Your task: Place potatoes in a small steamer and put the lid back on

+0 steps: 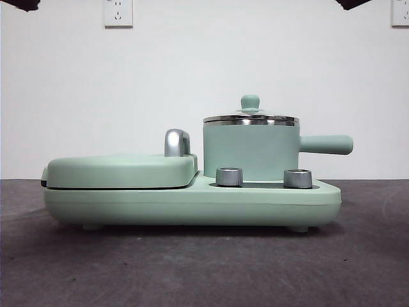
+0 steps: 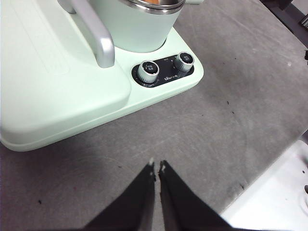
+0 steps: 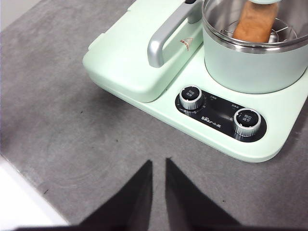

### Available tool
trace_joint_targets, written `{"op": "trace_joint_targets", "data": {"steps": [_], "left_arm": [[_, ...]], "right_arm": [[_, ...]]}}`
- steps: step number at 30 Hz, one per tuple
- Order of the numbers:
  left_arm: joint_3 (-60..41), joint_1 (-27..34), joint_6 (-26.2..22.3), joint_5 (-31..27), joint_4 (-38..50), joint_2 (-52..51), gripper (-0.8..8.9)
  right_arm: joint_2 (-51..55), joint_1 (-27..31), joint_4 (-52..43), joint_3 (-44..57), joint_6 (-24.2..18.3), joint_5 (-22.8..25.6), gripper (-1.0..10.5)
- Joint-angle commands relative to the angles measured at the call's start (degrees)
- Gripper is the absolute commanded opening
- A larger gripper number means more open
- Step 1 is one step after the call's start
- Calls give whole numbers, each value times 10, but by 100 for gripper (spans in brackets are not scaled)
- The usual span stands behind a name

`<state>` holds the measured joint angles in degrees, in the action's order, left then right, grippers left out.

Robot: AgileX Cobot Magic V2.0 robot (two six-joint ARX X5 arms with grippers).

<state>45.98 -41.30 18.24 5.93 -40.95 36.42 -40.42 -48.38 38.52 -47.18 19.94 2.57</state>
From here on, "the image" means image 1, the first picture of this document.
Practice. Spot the mint green hinged grill cover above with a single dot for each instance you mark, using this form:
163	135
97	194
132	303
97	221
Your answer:
118	172

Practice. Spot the white wall socket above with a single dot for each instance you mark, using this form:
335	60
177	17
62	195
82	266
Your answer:
118	14
401	12

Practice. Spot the glass pot lid green knob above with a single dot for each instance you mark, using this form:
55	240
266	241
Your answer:
250	102

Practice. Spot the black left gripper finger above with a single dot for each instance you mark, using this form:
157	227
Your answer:
16	3

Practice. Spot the mint green breakfast machine base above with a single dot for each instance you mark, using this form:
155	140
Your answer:
159	208

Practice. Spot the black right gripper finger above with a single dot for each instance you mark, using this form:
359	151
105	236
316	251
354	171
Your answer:
353	3

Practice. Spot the silver control knob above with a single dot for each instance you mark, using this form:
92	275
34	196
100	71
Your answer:
297	179
228	177

